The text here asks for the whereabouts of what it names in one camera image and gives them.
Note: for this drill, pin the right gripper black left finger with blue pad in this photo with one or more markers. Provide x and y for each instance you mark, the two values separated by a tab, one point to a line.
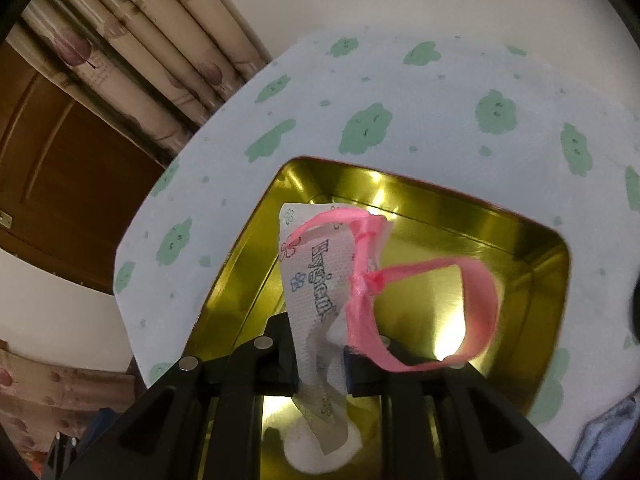
201	419

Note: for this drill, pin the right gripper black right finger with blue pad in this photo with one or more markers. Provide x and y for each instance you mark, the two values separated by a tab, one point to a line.
450	424

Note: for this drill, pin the red gold toffee tin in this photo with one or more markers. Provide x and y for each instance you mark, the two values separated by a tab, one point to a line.
420	318

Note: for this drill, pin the white packet pink ribbon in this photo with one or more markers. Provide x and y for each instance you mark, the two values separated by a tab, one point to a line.
329	258

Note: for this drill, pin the rolled light blue towel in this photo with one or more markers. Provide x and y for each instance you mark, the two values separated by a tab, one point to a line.
604	437

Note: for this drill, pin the dark wooden door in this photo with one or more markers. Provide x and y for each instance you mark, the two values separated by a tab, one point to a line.
70	183

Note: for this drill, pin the beige floral curtain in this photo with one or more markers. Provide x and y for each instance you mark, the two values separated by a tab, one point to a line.
154	70

